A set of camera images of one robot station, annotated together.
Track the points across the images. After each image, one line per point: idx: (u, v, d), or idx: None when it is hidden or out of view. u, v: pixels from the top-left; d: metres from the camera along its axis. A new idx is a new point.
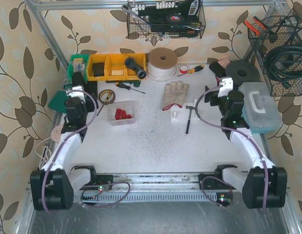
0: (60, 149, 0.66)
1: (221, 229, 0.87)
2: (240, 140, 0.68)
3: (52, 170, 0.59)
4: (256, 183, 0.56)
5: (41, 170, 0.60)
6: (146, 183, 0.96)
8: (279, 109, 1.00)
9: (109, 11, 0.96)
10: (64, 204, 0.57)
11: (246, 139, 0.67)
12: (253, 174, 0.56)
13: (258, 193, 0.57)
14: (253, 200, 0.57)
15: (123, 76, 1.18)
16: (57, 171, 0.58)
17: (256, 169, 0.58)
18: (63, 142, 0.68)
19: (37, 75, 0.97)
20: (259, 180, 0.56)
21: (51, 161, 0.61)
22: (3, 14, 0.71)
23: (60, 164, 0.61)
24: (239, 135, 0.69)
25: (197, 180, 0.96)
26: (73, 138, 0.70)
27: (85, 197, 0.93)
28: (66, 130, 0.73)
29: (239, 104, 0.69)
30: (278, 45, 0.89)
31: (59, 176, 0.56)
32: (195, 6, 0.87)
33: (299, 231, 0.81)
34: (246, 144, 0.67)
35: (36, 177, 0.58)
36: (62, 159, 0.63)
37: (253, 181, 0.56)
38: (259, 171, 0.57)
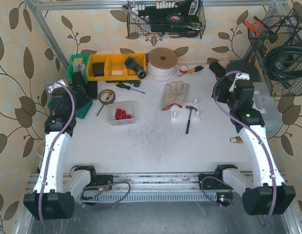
0: (47, 160, 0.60)
1: (221, 229, 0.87)
2: (252, 143, 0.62)
3: (47, 190, 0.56)
4: (261, 202, 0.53)
5: (33, 191, 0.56)
6: (146, 183, 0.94)
8: (279, 109, 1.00)
9: (109, 11, 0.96)
10: (66, 217, 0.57)
11: (260, 142, 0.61)
12: (259, 192, 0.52)
13: (259, 208, 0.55)
14: (252, 210, 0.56)
15: (123, 76, 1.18)
16: (52, 193, 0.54)
17: (266, 189, 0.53)
18: (49, 149, 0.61)
19: (37, 75, 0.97)
20: (264, 199, 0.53)
21: (43, 181, 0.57)
22: (4, 14, 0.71)
23: (52, 183, 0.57)
24: (251, 137, 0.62)
25: (197, 180, 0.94)
26: (61, 142, 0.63)
27: (84, 196, 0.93)
28: (51, 126, 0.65)
29: (249, 90, 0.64)
30: (278, 45, 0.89)
31: (54, 199, 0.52)
32: (195, 6, 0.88)
33: (299, 231, 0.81)
34: (259, 148, 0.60)
35: (28, 202, 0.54)
36: (53, 176, 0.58)
37: (257, 199, 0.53)
38: (267, 191, 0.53)
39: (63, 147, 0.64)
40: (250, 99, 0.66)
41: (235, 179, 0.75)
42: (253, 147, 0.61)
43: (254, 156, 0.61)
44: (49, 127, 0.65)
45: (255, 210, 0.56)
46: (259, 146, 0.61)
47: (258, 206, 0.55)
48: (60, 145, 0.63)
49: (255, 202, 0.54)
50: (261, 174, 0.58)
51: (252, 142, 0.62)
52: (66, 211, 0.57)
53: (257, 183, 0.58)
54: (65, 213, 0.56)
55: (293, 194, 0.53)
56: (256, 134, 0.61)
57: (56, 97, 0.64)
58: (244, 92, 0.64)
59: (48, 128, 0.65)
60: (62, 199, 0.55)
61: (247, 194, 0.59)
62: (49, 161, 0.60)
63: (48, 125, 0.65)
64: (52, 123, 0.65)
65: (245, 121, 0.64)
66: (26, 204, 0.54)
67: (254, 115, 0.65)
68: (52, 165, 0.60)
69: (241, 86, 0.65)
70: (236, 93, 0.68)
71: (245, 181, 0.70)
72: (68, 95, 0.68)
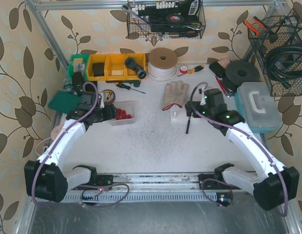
0: (58, 139, 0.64)
1: (221, 229, 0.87)
2: (242, 140, 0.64)
3: (47, 163, 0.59)
4: (273, 193, 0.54)
5: (36, 160, 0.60)
6: (146, 183, 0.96)
8: (279, 109, 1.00)
9: (109, 11, 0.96)
10: (55, 199, 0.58)
11: (249, 137, 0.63)
12: (269, 183, 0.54)
13: (274, 200, 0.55)
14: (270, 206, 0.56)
15: (123, 76, 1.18)
16: (51, 167, 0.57)
17: (273, 178, 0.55)
18: (64, 131, 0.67)
19: (37, 75, 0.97)
20: (275, 188, 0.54)
21: (48, 153, 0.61)
22: (3, 14, 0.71)
23: (56, 158, 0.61)
24: (240, 135, 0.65)
25: (197, 180, 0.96)
26: (76, 128, 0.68)
27: (84, 197, 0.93)
28: (72, 115, 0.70)
29: (218, 95, 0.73)
30: (278, 45, 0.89)
31: (51, 173, 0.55)
32: (195, 6, 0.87)
33: (299, 231, 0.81)
34: (251, 144, 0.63)
35: (29, 168, 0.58)
36: (59, 152, 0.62)
37: (270, 190, 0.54)
38: (275, 181, 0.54)
39: (76, 133, 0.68)
40: (222, 103, 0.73)
41: (239, 178, 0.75)
42: (245, 143, 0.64)
43: (249, 150, 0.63)
44: (70, 116, 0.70)
45: (271, 204, 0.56)
46: (251, 142, 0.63)
47: (273, 198, 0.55)
48: (74, 130, 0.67)
49: (270, 195, 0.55)
50: (261, 165, 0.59)
51: (242, 139, 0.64)
52: (57, 192, 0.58)
53: (262, 175, 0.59)
54: (56, 193, 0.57)
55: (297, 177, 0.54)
56: (243, 131, 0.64)
57: (86, 94, 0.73)
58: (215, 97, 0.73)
59: (69, 116, 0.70)
60: (58, 177, 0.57)
61: (257, 190, 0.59)
62: (60, 139, 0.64)
63: (70, 114, 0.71)
64: (74, 114, 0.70)
65: (227, 122, 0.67)
66: (28, 168, 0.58)
67: (234, 115, 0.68)
68: (60, 144, 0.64)
69: (210, 94, 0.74)
70: (209, 102, 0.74)
71: (249, 177, 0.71)
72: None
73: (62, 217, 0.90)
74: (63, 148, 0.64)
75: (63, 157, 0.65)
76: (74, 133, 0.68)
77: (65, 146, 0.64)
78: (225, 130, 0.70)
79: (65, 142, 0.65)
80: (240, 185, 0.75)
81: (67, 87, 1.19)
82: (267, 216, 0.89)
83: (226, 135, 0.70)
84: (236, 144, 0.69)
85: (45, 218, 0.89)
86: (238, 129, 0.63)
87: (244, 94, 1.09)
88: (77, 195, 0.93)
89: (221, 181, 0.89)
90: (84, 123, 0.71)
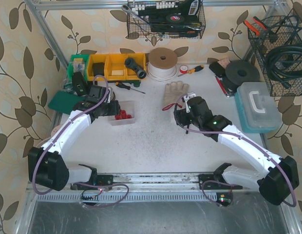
0: (63, 128, 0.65)
1: (221, 229, 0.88)
2: (234, 142, 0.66)
3: (51, 150, 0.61)
4: (278, 187, 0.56)
5: (40, 147, 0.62)
6: (146, 183, 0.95)
8: (279, 109, 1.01)
9: (109, 11, 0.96)
10: (53, 185, 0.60)
11: (240, 138, 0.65)
12: (271, 178, 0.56)
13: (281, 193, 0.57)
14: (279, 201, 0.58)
15: (123, 76, 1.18)
16: (54, 155, 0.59)
17: (274, 171, 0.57)
18: (69, 121, 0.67)
19: (37, 75, 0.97)
20: (279, 181, 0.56)
21: (52, 141, 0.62)
22: (3, 14, 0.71)
23: (60, 146, 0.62)
24: (231, 137, 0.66)
25: (197, 180, 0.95)
26: (81, 119, 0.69)
27: (85, 197, 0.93)
28: (79, 107, 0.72)
29: (201, 104, 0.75)
30: (278, 45, 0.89)
31: (53, 161, 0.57)
32: (195, 6, 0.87)
33: (299, 231, 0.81)
34: (243, 144, 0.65)
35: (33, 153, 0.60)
36: (63, 141, 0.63)
37: (275, 185, 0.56)
38: (277, 175, 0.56)
39: (81, 124, 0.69)
40: (207, 110, 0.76)
41: (241, 177, 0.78)
42: (237, 143, 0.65)
43: (243, 150, 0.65)
44: (78, 107, 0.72)
45: (279, 198, 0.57)
46: (242, 141, 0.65)
47: (279, 192, 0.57)
48: (80, 121, 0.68)
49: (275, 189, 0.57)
50: (260, 162, 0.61)
51: (234, 141, 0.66)
52: (57, 180, 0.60)
53: (263, 171, 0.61)
54: (55, 180, 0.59)
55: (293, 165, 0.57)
56: (234, 133, 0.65)
57: (96, 88, 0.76)
58: (199, 107, 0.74)
59: (76, 108, 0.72)
60: (59, 166, 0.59)
61: (263, 186, 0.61)
62: (65, 129, 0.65)
63: (78, 106, 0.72)
64: (81, 105, 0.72)
65: (216, 128, 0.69)
66: (32, 153, 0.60)
67: (220, 120, 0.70)
68: (65, 134, 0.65)
69: (193, 103, 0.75)
70: (194, 111, 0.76)
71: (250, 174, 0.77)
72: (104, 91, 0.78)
73: (62, 217, 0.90)
74: (67, 137, 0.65)
75: (66, 147, 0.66)
76: (80, 124, 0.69)
77: (68, 136, 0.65)
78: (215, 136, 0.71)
79: (69, 132, 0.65)
80: (242, 183, 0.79)
81: (67, 87, 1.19)
82: (267, 217, 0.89)
83: (218, 140, 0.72)
84: (229, 146, 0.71)
85: (45, 218, 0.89)
86: (227, 133, 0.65)
87: (244, 94, 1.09)
88: (77, 195, 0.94)
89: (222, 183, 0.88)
90: (89, 115, 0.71)
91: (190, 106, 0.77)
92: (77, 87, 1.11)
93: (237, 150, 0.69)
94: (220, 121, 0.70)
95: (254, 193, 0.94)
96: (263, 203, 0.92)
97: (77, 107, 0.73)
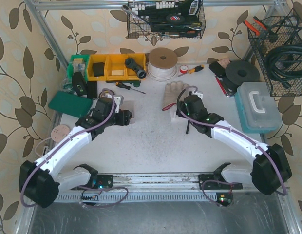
0: (60, 145, 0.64)
1: (221, 229, 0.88)
2: (225, 134, 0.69)
3: (42, 168, 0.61)
4: (265, 172, 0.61)
5: (34, 162, 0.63)
6: (146, 183, 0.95)
8: (279, 108, 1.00)
9: (109, 11, 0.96)
10: (39, 203, 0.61)
11: (230, 130, 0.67)
12: (258, 164, 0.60)
13: (271, 179, 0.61)
14: (271, 186, 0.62)
15: (123, 76, 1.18)
16: (45, 173, 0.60)
17: (261, 157, 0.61)
18: (68, 138, 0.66)
19: (37, 75, 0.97)
20: (266, 167, 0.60)
21: (46, 158, 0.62)
22: (4, 14, 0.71)
23: (52, 165, 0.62)
24: (221, 130, 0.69)
25: (197, 180, 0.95)
26: (82, 137, 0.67)
27: (85, 197, 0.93)
28: (82, 122, 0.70)
29: (197, 101, 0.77)
30: (278, 45, 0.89)
31: (43, 180, 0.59)
32: (195, 6, 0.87)
33: (299, 231, 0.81)
34: (233, 136, 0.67)
35: (26, 168, 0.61)
36: (56, 160, 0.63)
37: (262, 170, 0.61)
38: (264, 161, 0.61)
39: (80, 142, 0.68)
40: (202, 108, 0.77)
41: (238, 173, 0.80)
42: (228, 136, 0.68)
43: (234, 141, 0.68)
44: (81, 122, 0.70)
45: (269, 185, 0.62)
46: (232, 134, 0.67)
47: (268, 178, 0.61)
48: (79, 139, 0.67)
49: (264, 174, 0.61)
50: (248, 150, 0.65)
51: (225, 134, 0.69)
52: (43, 199, 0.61)
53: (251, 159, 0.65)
54: (42, 199, 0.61)
55: (279, 152, 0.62)
56: (224, 126, 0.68)
57: (101, 103, 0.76)
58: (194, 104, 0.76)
59: (79, 123, 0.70)
60: (48, 185, 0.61)
61: (254, 175, 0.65)
62: (61, 146, 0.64)
63: (81, 121, 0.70)
64: (85, 121, 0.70)
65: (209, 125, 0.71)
66: (24, 168, 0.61)
67: (214, 117, 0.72)
68: (60, 151, 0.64)
69: (189, 101, 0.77)
70: (190, 108, 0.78)
71: (246, 169, 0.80)
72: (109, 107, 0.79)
73: (62, 217, 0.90)
74: (63, 155, 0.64)
75: (60, 164, 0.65)
76: (79, 142, 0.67)
77: (64, 154, 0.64)
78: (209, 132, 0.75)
79: (65, 150, 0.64)
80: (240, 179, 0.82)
81: (67, 87, 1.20)
82: (267, 217, 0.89)
83: (212, 136, 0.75)
84: (222, 140, 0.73)
85: (45, 218, 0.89)
86: (218, 126, 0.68)
87: (244, 95, 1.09)
88: (77, 195, 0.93)
89: (223, 182, 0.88)
90: (90, 132, 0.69)
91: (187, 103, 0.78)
92: (77, 87, 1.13)
93: (229, 143, 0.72)
94: (214, 117, 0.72)
95: (254, 193, 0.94)
96: (263, 203, 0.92)
97: (81, 123, 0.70)
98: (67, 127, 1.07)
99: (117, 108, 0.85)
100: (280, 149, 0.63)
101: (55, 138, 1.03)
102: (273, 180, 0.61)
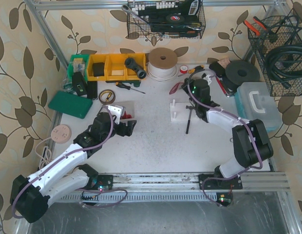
0: (54, 163, 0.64)
1: (221, 229, 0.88)
2: (217, 116, 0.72)
3: (34, 185, 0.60)
4: (242, 140, 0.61)
5: (27, 177, 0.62)
6: (146, 183, 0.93)
8: (279, 109, 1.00)
9: (109, 11, 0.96)
10: (29, 220, 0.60)
11: (220, 112, 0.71)
12: (236, 131, 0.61)
13: (249, 149, 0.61)
14: (247, 158, 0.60)
15: (123, 76, 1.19)
16: (36, 191, 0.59)
17: (239, 126, 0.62)
18: (64, 155, 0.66)
19: (37, 75, 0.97)
20: (243, 136, 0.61)
21: (38, 174, 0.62)
22: (4, 14, 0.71)
23: (43, 183, 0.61)
24: (215, 113, 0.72)
25: (197, 180, 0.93)
26: (76, 156, 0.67)
27: (84, 197, 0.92)
28: (80, 140, 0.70)
29: (206, 88, 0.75)
30: (278, 45, 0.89)
31: (32, 198, 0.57)
32: (195, 6, 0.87)
33: (298, 231, 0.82)
34: (223, 116, 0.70)
35: (17, 184, 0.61)
36: (48, 177, 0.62)
37: (239, 138, 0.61)
38: (242, 129, 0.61)
39: (75, 160, 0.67)
40: (208, 96, 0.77)
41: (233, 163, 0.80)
42: (219, 116, 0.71)
43: (223, 122, 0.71)
44: (78, 140, 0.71)
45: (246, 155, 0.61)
46: (222, 115, 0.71)
47: (245, 146, 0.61)
48: (74, 157, 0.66)
49: (240, 143, 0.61)
50: (232, 124, 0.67)
51: (217, 115, 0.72)
52: (33, 215, 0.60)
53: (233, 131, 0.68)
54: (32, 216, 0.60)
55: (259, 125, 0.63)
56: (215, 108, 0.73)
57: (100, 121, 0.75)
58: (203, 91, 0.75)
59: (77, 140, 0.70)
60: (38, 202, 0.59)
61: (236, 148, 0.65)
62: (55, 163, 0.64)
63: (79, 138, 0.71)
64: (83, 139, 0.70)
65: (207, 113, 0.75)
66: (16, 183, 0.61)
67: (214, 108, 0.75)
68: (54, 168, 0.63)
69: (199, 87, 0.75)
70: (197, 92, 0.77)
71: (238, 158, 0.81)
72: (108, 125, 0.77)
73: (62, 217, 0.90)
74: (56, 173, 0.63)
75: (53, 182, 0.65)
76: (74, 160, 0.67)
77: (57, 172, 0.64)
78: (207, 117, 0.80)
79: (59, 168, 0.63)
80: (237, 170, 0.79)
81: (67, 87, 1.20)
82: (267, 217, 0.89)
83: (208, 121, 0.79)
84: (217, 124, 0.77)
85: (45, 219, 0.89)
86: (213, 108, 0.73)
87: (244, 94, 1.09)
88: (77, 195, 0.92)
89: (221, 178, 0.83)
90: (87, 151, 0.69)
91: (195, 87, 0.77)
92: (77, 87, 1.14)
93: (221, 125, 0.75)
94: (214, 106, 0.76)
95: (254, 193, 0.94)
96: (263, 203, 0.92)
97: (79, 140, 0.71)
98: (66, 127, 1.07)
99: (117, 120, 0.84)
100: (261, 125, 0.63)
101: (56, 138, 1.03)
102: (249, 149, 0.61)
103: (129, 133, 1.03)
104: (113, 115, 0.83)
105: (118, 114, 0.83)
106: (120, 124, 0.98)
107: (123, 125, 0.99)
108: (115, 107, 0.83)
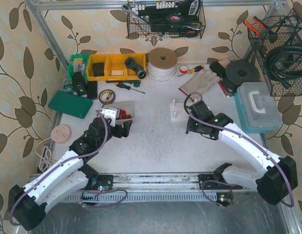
0: (50, 171, 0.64)
1: (221, 230, 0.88)
2: (234, 139, 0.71)
3: (29, 194, 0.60)
4: (275, 185, 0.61)
5: (22, 187, 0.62)
6: (146, 183, 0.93)
8: (279, 109, 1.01)
9: (109, 11, 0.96)
10: (28, 228, 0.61)
11: (240, 136, 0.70)
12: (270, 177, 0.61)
13: (279, 191, 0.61)
14: (277, 197, 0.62)
15: (123, 76, 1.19)
16: (31, 201, 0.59)
17: (272, 171, 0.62)
18: (59, 164, 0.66)
19: (37, 75, 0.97)
20: (276, 182, 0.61)
21: (34, 184, 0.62)
22: (3, 14, 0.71)
23: (38, 192, 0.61)
24: (232, 135, 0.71)
25: (197, 180, 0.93)
26: (72, 163, 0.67)
27: (84, 197, 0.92)
28: (76, 146, 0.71)
29: (200, 105, 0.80)
30: (278, 45, 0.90)
31: (28, 207, 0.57)
32: (195, 6, 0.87)
33: (299, 231, 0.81)
34: (242, 142, 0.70)
35: (13, 193, 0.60)
36: (44, 186, 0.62)
37: (272, 183, 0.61)
38: (274, 174, 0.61)
39: (71, 167, 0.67)
40: (207, 112, 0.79)
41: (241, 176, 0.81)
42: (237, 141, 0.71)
43: (243, 148, 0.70)
44: (74, 146, 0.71)
45: (277, 197, 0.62)
46: (240, 140, 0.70)
47: (277, 190, 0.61)
48: (70, 165, 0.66)
49: (273, 187, 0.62)
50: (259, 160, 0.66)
51: (233, 138, 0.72)
52: (34, 222, 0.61)
53: (261, 169, 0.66)
54: (33, 224, 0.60)
55: (292, 164, 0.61)
56: (234, 132, 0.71)
57: (95, 127, 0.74)
58: (199, 108, 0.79)
59: (73, 146, 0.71)
60: (35, 211, 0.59)
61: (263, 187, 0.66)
62: (51, 172, 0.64)
63: (75, 145, 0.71)
64: (79, 145, 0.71)
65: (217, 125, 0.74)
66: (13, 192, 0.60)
67: (222, 118, 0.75)
68: (49, 178, 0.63)
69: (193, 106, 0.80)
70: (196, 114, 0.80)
71: (250, 174, 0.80)
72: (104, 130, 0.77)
73: (62, 217, 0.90)
74: (51, 182, 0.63)
75: (49, 190, 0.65)
76: (69, 167, 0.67)
77: (53, 181, 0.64)
78: (216, 133, 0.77)
79: (54, 176, 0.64)
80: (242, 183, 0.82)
81: (67, 87, 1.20)
82: (267, 216, 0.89)
83: (219, 138, 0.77)
84: (228, 143, 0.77)
85: (45, 219, 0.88)
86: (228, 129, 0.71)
87: (244, 94, 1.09)
88: (77, 195, 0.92)
89: (222, 183, 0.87)
90: (83, 158, 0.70)
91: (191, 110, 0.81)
92: (77, 87, 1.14)
93: (234, 146, 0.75)
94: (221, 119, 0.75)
95: (254, 193, 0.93)
96: (263, 203, 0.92)
97: (74, 146, 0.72)
98: (67, 127, 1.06)
99: (113, 122, 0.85)
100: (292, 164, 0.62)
101: (56, 138, 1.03)
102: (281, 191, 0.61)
103: (125, 134, 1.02)
104: (107, 119, 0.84)
105: (112, 117, 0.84)
106: (116, 125, 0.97)
107: (119, 126, 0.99)
108: (108, 108, 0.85)
